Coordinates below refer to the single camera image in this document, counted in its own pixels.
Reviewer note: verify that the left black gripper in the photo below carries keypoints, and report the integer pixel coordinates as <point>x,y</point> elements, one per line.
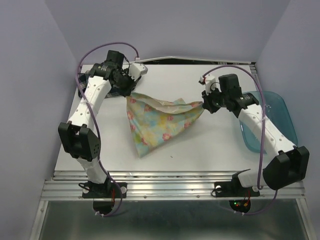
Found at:
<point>131,82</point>

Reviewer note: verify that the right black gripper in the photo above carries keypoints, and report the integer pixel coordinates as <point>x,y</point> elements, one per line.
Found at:
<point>207,104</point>

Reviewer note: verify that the navy plaid skirt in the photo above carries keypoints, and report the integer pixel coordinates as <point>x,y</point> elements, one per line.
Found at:
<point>112,92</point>

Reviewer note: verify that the pastel tie-dye skirt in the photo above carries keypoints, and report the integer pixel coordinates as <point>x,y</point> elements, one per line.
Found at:
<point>153,121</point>

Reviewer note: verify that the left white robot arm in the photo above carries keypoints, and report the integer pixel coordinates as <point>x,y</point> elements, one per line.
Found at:
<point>80,136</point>

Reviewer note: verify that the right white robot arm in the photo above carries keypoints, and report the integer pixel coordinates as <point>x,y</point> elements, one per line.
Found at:
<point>288,163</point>

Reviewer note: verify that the teal plastic bin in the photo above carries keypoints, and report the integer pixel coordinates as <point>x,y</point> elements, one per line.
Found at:
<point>277,112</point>

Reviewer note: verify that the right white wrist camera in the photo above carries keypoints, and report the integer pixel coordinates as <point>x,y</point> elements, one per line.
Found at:
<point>210,82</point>

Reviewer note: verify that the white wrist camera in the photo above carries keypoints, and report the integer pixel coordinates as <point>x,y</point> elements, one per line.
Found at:
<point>137,70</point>
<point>210,82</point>

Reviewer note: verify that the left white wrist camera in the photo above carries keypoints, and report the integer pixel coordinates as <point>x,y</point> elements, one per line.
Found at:
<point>137,70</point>

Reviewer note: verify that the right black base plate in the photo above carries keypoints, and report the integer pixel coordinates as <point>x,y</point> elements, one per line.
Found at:
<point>230,189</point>

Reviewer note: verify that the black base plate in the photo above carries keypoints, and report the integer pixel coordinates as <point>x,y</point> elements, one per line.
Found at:
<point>105,190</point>
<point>230,189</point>

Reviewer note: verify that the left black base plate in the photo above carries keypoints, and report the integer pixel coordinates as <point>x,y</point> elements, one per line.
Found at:
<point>105,190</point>

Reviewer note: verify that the aluminium frame rails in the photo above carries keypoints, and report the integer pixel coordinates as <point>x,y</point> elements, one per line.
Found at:
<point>170,192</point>

